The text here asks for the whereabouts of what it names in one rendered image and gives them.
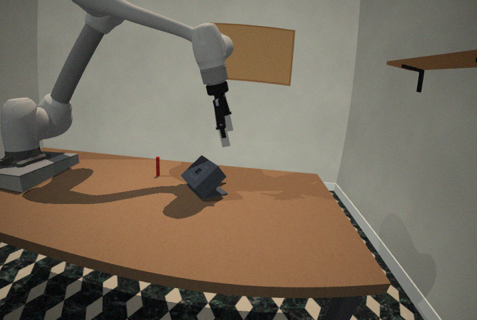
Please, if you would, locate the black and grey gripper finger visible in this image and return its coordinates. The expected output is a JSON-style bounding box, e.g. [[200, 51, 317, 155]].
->
[[223, 93, 233, 131], [213, 98, 230, 147]]

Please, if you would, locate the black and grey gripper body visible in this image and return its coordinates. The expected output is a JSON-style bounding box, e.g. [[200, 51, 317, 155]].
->
[[206, 81, 229, 107]]

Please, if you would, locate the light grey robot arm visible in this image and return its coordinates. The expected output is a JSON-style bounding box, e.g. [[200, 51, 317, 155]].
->
[[0, 0, 233, 167]]

